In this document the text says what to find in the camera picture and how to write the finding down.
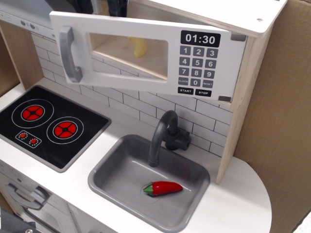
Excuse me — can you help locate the grey toy faucet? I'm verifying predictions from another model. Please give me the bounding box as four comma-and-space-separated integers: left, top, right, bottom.
148, 110, 191, 167

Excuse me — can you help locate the grey oven door handle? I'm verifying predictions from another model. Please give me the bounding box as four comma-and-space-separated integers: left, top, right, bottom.
6, 183, 50, 210

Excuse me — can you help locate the black toy stovetop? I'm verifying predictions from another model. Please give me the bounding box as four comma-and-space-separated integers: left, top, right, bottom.
0, 85, 111, 173

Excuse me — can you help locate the grey microwave door handle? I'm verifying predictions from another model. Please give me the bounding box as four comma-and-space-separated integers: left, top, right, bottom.
59, 26, 83, 83

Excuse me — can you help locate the white toy oven front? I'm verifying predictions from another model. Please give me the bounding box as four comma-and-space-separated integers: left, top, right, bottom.
0, 161, 78, 233

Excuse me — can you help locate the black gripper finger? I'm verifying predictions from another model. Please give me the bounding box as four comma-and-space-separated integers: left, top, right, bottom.
107, 0, 129, 17
68, 0, 93, 14

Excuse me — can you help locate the red toy chili pepper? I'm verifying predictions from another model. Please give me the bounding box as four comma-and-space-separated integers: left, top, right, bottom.
143, 181, 183, 196

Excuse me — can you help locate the grey range hood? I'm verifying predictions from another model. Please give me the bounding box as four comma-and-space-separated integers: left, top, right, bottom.
0, 0, 78, 41

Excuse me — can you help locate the wooden microwave cabinet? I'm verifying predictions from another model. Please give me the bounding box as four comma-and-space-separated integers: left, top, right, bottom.
91, 0, 288, 185

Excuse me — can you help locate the yellow toy banana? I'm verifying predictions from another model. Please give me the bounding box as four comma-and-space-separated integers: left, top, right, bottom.
127, 37, 148, 58

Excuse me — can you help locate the brown cardboard panel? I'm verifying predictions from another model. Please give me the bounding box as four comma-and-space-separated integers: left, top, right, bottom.
235, 0, 311, 233

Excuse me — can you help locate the white toy microwave door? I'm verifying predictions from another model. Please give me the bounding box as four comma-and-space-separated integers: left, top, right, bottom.
50, 12, 244, 101

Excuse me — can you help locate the grey toy sink basin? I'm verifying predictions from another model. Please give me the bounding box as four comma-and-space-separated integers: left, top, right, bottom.
88, 134, 210, 233

